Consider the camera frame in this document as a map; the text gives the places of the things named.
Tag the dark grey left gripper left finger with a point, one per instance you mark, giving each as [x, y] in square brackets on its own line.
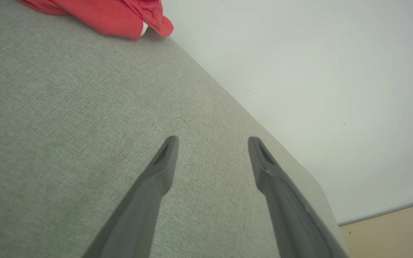
[138, 208]

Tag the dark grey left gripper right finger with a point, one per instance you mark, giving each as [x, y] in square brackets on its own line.
[292, 215]

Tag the red basketball jersey number 23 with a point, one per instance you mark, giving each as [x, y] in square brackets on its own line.
[113, 16]

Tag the grey fabric sofa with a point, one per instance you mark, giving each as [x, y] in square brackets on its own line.
[48, 143]

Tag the white wall baseboard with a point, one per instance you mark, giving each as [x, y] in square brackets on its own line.
[389, 211]

